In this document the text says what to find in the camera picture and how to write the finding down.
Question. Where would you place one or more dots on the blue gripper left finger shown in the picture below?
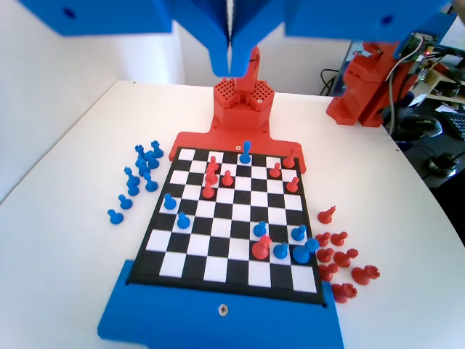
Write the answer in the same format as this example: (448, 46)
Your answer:
(203, 22)

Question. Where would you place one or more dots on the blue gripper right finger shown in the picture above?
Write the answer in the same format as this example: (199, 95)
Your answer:
(261, 18)

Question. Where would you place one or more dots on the blue pawn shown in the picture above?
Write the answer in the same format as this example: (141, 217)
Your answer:
(246, 158)

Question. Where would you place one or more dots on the tall blue chess piece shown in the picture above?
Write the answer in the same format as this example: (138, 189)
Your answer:
(133, 185)
(152, 161)
(142, 168)
(156, 147)

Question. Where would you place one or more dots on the blue rook chess piece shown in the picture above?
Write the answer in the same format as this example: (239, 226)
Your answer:
(139, 151)

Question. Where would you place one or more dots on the red bishop chess piece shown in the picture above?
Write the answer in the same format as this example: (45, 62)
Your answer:
(211, 178)

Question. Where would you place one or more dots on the blue pawn chess piece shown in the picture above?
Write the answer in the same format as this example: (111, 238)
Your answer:
(280, 251)
(124, 203)
(182, 221)
(169, 203)
(259, 229)
(115, 218)
(299, 233)
(150, 185)

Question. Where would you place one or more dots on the tall red chess piece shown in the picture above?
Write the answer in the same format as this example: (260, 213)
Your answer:
(327, 272)
(343, 259)

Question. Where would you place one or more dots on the red rook chess piece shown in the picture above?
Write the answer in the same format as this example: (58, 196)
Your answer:
(341, 292)
(361, 275)

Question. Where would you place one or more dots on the green circuit board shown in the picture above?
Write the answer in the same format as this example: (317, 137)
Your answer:
(416, 45)

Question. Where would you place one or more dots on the black rounded object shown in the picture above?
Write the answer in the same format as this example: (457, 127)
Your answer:
(417, 127)

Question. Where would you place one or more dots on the black and white chessboard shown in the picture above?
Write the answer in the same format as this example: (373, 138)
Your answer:
(225, 225)

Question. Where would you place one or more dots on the black keyboard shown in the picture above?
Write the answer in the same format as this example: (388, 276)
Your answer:
(456, 125)

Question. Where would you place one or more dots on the black computer mouse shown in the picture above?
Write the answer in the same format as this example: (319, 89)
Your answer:
(441, 163)

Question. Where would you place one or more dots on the red pawn near front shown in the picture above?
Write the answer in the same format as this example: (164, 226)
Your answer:
(261, 250)

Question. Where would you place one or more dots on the dark desk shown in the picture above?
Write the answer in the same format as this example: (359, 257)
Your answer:
(456, 149)

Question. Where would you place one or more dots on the blue base plate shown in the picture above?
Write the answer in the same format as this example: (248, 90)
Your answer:
(218, 327)

